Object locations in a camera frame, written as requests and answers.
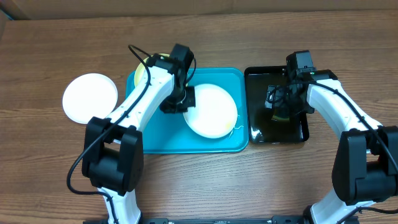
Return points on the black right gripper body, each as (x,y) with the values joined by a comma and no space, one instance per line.
(289,104)

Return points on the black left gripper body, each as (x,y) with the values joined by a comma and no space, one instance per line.
(180,102)

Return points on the green yellow sponge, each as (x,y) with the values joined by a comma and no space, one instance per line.
(280,115)

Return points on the white plate with stain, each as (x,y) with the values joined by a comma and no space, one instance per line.
(215,113)

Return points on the yellow-green plate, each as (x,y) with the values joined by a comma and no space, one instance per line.
(140,70)

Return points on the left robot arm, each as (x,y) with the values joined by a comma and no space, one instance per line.
(113,155)

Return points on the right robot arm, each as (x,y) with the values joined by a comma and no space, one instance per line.
(365,167)

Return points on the black water tray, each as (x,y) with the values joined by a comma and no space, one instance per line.
(262,129)

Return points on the blue plastic tray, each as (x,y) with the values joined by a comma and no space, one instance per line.
(168,133)

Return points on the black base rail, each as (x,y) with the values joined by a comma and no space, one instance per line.
(278,219)

